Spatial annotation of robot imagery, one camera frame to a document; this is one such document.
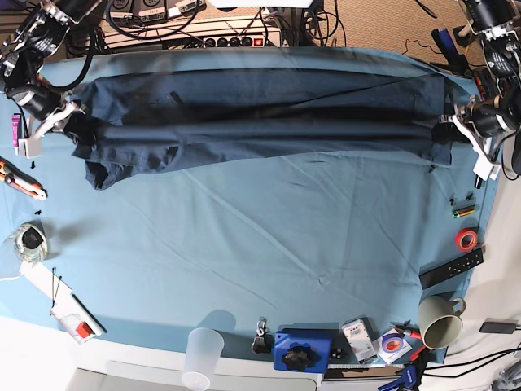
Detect blue box with black knob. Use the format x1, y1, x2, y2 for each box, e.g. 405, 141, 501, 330
273, 328, 332, 374

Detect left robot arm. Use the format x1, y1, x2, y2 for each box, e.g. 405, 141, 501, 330
431, 1, 520, 174

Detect black remote control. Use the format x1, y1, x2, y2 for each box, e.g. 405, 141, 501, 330
418, 248, 484, 290

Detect white power strip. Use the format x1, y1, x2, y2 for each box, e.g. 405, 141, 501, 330
99, 15, 284, 52

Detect blue black clamp top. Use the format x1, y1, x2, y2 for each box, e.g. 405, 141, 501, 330
431, 29, 470, 76

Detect white paper strip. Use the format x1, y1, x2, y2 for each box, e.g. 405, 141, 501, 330
20, 262, 107, 330

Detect dark blue T-shirt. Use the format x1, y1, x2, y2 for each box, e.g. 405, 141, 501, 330
73, 68, 451, 190

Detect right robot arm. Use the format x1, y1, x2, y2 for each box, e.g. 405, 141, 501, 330
1, 1, 101, 146

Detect grey-green ceramic mug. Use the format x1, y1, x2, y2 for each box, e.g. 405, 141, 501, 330
418, 296, 466, 349

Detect white labelled packet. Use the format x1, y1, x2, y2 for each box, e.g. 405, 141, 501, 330
341, 319, 378, 364

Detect red tape roll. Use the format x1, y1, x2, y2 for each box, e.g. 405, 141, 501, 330
455, 228, 479, 253

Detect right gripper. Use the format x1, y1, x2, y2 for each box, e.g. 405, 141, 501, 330
7, 84, 98, 147

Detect blue clamp bottom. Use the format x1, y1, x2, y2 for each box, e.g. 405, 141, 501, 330
378, 348, 431, 391

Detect glass jar with black lid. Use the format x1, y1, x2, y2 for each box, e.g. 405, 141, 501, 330
6, 222, 48, 263

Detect light blue table cloth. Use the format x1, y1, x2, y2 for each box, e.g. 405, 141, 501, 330
1, 48, 497, 358

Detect translucent plastic cup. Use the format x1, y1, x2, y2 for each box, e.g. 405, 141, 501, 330
182, 327, 225, 390

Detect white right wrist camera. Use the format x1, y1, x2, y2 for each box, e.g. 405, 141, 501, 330
18, 138, 42, 159

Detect orange utility knife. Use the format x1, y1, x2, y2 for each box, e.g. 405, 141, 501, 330
1, 157, 47, 200

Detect white black marker pen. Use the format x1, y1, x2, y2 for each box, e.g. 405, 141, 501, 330
474, 175, 483, 189

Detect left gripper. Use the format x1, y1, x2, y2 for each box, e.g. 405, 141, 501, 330
431, 95, 513, 163

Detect AA battery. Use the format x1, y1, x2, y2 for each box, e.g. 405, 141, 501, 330
452, 205, 476, 219

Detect black power adapter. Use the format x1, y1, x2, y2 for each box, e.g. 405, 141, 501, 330
479, 321, 519, 335

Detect red handled pliers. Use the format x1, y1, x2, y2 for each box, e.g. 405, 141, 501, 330
392, 323, 422, 340

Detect pink glue tube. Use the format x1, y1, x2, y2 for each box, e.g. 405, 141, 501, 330
11, 114, 21, 156

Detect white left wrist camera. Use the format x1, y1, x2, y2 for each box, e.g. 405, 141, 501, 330
473, 156, 501, 181

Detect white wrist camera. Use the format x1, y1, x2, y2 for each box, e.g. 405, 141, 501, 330
18, 138, 42, 159
473, 156, 501, 181

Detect orange black clamp tool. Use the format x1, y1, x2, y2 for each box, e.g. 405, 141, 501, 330
472, 67, 496, 100

